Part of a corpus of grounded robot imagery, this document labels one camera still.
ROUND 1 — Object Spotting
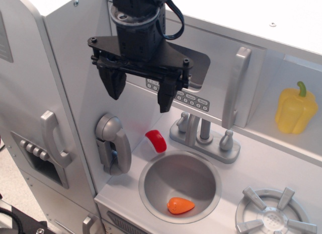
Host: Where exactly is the white toy fridge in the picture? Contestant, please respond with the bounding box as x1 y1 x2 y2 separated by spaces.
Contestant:
0 0 113 234

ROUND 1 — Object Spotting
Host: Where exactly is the orange toy carrot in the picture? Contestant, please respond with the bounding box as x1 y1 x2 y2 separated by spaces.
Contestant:
167 197 195 214

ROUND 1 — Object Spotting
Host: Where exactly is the grey toy wall phone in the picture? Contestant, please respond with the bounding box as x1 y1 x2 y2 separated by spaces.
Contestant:
95 113 131 176

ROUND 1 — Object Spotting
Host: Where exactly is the black equipment bottom left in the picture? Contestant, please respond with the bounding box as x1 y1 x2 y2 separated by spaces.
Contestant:
1 195 55 234

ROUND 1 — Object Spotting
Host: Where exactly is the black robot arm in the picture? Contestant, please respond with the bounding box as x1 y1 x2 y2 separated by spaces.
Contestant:
88 0 193 113

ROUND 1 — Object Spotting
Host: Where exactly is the grey lower fridge handle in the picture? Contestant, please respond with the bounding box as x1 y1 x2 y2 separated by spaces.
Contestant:
82 215 97 234

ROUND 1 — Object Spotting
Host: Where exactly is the grey toy stove burner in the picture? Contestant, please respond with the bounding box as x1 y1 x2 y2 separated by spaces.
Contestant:
235 187 317 233

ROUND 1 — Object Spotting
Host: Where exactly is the yellow toy bell pepper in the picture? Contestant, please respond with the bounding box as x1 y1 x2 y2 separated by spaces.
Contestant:
275 81 318 134

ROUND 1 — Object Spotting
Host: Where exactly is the grey fridge door handle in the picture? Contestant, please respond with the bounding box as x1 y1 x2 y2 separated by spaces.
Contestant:
40 110 72 168

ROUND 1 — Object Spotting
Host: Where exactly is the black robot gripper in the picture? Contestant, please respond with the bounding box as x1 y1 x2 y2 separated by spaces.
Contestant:
88 5 193 113

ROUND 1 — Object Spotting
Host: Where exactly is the grey round sink bowl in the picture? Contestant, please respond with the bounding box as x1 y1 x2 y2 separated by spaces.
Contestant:
138 150 222 224

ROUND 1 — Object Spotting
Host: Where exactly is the grey toy faucet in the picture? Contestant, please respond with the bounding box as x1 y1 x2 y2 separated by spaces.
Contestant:
170 112 240 164

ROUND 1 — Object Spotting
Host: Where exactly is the red toy pepper slice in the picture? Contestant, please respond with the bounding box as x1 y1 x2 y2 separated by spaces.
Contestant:
145 129 167 153

